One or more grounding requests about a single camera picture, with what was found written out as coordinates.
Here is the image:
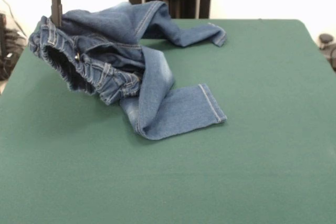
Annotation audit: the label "grey wheeled base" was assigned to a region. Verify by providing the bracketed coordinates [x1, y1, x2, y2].
[318, 33, 336, 72]

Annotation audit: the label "black equipment stand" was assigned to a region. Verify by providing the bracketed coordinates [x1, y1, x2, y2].
[0, 13, 29, 82]

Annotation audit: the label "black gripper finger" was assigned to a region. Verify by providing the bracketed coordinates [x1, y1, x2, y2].
[56, 0, 64, 26]
[47, 0, 57, 24]

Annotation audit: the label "blue denim jeans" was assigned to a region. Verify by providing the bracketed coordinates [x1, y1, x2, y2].
[28, 0, 228, 141]

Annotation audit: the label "dark green table cloth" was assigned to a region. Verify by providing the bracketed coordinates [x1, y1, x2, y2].
[0, 18, 336, 224]

